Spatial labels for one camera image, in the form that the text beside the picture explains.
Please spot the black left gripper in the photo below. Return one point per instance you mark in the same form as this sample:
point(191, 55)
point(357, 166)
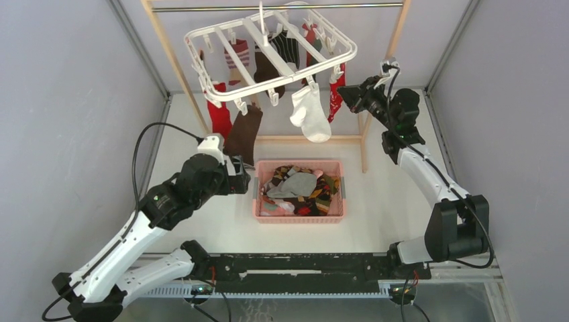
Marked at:
point(233, 184)

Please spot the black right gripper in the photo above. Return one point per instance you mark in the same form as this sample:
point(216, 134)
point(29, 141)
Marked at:
point(356, 96)

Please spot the red white patterned sock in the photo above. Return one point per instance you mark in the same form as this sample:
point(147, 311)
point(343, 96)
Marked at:
point(335, 100)

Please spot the pink plastic basket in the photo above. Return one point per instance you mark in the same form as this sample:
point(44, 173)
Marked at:
point(264, 172)

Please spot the pink patterned sock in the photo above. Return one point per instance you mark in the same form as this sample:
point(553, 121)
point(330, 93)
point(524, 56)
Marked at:
point(281, 206)

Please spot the grey long sock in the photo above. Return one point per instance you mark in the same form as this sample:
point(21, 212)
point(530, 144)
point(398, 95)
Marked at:
point(300, 184)

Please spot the green dotted sock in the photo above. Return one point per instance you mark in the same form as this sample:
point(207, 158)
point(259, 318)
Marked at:
point(311, 36)

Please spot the wooden hanger stand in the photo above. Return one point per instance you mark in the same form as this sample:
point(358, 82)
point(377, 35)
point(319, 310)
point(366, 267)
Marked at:
point(178, 70)

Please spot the red black argyle sock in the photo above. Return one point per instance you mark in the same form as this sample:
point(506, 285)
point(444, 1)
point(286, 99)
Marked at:
point(317, 204)

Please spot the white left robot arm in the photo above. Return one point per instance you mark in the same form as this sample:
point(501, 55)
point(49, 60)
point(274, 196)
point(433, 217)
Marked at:
point(106, 285)

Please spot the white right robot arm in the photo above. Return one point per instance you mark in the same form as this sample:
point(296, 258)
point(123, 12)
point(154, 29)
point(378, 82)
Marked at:
point(459, 222)

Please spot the white plastic clip hanger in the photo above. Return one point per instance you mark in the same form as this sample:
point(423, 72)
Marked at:
point(256, 28)

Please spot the red bear sock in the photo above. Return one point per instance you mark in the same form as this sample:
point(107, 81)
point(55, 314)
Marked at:
point(220, 119)

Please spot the black white striped sock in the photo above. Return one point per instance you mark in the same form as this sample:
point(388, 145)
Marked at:
point(287, 48)

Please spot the brown sock striped cuff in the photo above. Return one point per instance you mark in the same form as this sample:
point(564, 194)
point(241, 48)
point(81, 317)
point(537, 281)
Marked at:
point(265, 70)

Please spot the metal hanging rod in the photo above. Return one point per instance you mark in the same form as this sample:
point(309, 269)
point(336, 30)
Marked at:
point(275, 7)

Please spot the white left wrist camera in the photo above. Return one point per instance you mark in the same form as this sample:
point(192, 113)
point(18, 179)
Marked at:
point(212, 145)

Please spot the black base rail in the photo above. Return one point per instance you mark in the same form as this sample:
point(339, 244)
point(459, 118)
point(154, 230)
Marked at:
point(320, 273)

